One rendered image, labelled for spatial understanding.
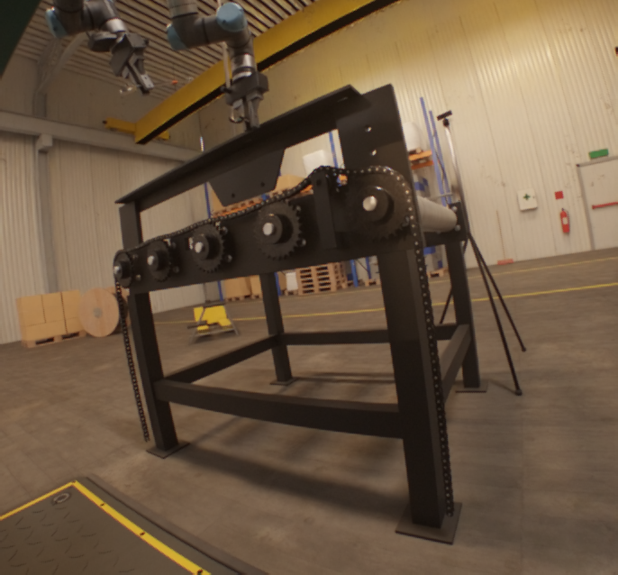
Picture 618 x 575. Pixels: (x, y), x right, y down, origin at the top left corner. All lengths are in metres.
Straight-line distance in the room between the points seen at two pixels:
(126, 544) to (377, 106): 1.04
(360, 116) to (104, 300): 7.05
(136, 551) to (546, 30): 11.42
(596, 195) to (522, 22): 5.02
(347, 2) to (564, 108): 5.98
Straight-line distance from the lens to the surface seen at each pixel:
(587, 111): 10.49
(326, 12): 8.58
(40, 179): 11.73
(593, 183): 10.06
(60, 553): 0.80
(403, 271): 0.80
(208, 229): 1.14
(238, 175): 1.14
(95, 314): 7.74
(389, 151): 0.86
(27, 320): 8.32
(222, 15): 1.03
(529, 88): 10.57
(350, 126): 0.92
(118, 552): 0.74
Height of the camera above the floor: 0.74
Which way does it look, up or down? 2 degrees up
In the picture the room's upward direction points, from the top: 9 degrees counter-clockwise
